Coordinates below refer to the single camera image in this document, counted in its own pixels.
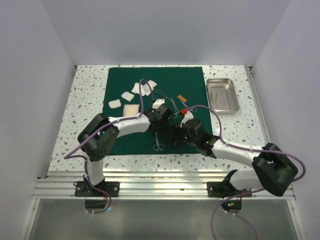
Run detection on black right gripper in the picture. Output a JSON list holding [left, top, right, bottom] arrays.
[[162, 123, 199, 147]]

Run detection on steel surgical scissors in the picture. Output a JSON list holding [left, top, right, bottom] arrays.
[[153, 132, 164, 151]]

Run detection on curved tip steel tweezers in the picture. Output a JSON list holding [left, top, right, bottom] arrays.
[[212, 92, 219, 108]]

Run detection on steel hemostat forceps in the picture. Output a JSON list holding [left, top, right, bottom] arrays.
[[180, 100, 197, 113], [171, 98, 181, 119]]

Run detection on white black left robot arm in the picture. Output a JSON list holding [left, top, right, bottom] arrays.
[[77, 103, 173, 197]]

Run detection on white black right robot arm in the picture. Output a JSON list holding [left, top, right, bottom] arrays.
[[166, 118, 298, 198]]

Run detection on green surgical drape cloth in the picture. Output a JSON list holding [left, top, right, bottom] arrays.
[[102, 67, 213, 156]]

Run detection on steel straight tweezers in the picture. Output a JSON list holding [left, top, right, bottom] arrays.
[[154, 89, 170, 100]]

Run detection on orange adhesive bandage strip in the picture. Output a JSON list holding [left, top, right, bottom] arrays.
[[177, 95, 188, 103]]

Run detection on white printed sterile packet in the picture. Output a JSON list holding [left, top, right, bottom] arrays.
[[141, 80, 157, 96]]

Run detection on beige packaged dressing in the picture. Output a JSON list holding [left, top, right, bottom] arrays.
[[123, 104, 140, 117]]

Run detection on white gauze pad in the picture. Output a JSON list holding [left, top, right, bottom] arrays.
[[131, 82, 140, 94], [121, 91, 135, 102], [108, 99, 122, 109]]

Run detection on white gauze pad middle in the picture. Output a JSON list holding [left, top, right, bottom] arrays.
[[121, 91, 135, 102]]

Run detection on white gauze pad left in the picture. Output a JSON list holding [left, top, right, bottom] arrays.
[[108, 99, 122, 109]]

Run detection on stainless steel tray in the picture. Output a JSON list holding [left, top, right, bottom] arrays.
[[206, 78, 240, 115]]

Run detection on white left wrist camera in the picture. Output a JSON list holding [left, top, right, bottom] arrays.
[[152, 98, 165, 110]]

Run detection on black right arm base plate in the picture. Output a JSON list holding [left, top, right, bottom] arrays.
[[206, 181, 250, 199]]

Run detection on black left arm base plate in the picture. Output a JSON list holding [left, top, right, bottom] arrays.
[[73, 181, 120, 197]]

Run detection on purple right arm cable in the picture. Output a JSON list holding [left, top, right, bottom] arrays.
[[186, 104, 307, 240]]

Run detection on aluminium extrusion frame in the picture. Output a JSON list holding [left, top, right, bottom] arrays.
[[18, 65, 301, 240]]

